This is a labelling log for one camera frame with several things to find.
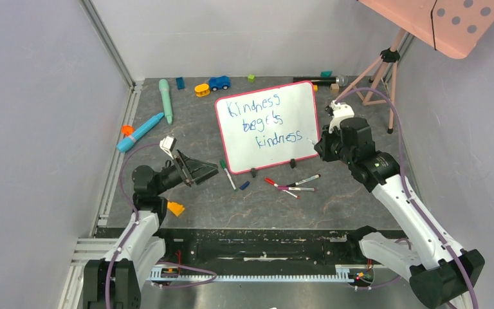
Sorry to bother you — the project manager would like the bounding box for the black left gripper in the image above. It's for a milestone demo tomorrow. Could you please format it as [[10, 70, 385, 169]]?
[[154, 148, 217, 195]]

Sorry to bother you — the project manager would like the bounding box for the blue marker cap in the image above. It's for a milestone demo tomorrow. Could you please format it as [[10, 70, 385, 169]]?
[[239, 181, 250, 191]]

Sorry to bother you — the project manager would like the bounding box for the pink framed whiteboard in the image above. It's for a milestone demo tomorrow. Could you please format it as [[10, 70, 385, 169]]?
[[215, 81, 321, 174]]

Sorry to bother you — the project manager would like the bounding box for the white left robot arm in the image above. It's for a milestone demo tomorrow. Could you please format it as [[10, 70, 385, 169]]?
[[82, 151, 219, 308]]

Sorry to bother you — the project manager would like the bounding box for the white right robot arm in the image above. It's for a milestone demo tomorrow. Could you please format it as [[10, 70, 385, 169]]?
[[314, 117, 485, 308]]

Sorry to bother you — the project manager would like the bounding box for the green capped marker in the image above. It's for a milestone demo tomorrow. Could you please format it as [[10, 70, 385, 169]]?
[[219, 160, 237, 191]]

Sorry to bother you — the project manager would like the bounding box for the orange wedge block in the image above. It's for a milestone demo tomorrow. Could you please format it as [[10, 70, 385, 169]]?
[[167, 201, 185, 217]]

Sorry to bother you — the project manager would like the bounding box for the black capped marker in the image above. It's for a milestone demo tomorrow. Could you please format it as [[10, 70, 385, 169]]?
[[288, 174, 321, 187]]

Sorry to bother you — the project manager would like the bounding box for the wooden cube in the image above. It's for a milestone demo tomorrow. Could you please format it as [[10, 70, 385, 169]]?
[[329, 84, 340, 94]]

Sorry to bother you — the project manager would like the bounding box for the teal block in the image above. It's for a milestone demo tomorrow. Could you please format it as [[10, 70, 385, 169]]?
[[320, 71, 333, 77]]

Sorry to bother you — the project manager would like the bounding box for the large light blue marker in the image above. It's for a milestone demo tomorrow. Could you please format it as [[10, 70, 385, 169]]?
[[116, 113, 164, 153]]

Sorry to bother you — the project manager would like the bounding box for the small orange toy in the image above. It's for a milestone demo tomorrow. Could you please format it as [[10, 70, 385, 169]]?
[[121, 125, 135, 136]]

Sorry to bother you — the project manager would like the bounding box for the purple capped marker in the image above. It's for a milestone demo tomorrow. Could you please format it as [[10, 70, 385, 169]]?
[[284, 186, 317, 192]]

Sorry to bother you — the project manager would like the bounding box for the red capped marker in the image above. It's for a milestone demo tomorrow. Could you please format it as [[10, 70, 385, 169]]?
[[264, 178, 299, 199]]

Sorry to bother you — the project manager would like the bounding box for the yellow oval toy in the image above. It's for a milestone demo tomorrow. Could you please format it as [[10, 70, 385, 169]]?
[[194, 83, 211, 97]]

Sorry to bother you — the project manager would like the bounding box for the dark blue block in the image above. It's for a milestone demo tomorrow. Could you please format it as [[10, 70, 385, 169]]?
[[176, 77, 186, 90]]

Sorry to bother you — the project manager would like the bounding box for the teal toy microphone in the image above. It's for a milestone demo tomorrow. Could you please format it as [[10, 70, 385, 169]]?
[[158, 79, 173, 125]]

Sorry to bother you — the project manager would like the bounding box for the blue toy car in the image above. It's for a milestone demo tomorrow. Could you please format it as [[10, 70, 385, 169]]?
[[208, 75, 231, 91]]

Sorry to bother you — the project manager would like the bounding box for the pink tripod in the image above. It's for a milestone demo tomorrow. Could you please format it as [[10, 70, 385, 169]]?
[[336, 28, 408, 135]]

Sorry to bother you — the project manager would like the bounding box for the pink perforated panel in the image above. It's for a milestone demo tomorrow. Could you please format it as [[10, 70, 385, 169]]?
[[360, 0, 494, 59]]

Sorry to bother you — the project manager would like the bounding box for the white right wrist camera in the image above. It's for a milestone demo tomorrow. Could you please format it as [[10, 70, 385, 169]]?
[[325, 100, 355, 133]]

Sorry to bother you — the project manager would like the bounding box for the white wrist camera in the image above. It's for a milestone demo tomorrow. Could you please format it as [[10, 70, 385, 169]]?
[[325, 100, 355, 133], [159, 136, 177, 160]]

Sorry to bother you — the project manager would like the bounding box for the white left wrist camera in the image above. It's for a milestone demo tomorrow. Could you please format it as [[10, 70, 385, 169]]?
[[159, 136, 177, 160]]

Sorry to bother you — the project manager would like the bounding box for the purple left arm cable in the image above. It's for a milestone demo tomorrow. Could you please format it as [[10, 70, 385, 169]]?
[[104, 143, 218, 309]]

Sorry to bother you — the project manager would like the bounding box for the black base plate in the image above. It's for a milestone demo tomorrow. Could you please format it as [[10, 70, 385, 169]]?
[[156, 229, 367, 276]]

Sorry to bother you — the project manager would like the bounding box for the white toothed cable rail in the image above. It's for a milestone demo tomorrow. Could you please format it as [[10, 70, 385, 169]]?
[[147, 266, 354, 283]]

